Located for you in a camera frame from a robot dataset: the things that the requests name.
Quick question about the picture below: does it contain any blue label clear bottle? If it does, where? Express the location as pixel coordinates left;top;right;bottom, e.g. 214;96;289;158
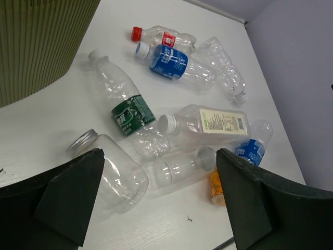
135;42;217;92

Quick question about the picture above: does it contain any red cap clear bottle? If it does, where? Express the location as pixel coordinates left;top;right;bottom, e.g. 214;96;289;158
131;26;197;55

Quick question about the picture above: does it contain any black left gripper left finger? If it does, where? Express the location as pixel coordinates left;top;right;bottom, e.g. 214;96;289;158
1;148;105;249

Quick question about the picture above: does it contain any small blue label bottle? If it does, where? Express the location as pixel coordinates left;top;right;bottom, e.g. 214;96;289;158
235;120;274;166

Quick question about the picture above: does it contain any square bottle cream label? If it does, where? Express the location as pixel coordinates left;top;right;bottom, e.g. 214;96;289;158
158;104;251;147

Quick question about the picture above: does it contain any clear capless bottle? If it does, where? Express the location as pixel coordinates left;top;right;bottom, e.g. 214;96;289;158
196;37;247;107

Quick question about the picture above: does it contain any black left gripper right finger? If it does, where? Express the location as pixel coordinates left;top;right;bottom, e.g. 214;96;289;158
217;148;332;249

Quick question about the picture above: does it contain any green label clear bottle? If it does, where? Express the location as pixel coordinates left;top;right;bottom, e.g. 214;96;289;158
88;49;171;159

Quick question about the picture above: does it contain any olive green slatted bin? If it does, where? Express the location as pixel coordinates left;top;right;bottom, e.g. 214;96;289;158
1;0;100;107

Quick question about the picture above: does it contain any small clear jar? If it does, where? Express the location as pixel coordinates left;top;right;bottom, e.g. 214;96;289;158
152;146;216;188

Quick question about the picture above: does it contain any orange label bottle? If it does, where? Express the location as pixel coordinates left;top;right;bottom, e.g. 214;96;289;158
210;168;226;206

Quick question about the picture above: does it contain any clear jar silver lid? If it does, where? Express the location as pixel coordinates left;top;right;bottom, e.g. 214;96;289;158
66;129;149;217

